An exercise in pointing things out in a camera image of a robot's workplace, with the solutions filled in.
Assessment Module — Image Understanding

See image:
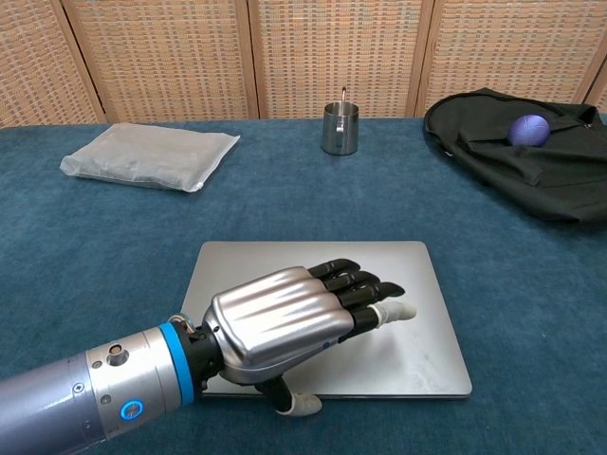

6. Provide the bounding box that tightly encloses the woven rattan folding screen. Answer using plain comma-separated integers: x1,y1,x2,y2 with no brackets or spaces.
0,0,607,129

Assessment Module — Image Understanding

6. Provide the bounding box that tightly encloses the white plastic-wrapped package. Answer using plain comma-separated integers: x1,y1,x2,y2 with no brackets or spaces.
59,123,241,194

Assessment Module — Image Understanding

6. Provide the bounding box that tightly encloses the black backpack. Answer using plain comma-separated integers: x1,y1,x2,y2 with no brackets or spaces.
422,86,607,225

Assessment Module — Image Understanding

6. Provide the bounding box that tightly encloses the purple ball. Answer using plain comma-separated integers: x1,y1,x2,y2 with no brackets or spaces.
506,114,552,147

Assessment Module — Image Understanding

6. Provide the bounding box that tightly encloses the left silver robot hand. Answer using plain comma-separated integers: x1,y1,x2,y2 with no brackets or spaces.
183,257,418,419

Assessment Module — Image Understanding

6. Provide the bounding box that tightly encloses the silver laptop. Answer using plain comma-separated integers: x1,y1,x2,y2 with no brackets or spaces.
179,240,474,402

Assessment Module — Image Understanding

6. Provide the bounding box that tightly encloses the teal carpet table cover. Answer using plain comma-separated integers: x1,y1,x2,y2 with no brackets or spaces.
0,111,607,455

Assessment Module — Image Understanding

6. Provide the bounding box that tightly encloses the stainless steel cup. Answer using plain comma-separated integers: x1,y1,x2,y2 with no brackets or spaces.
322,103,359,156

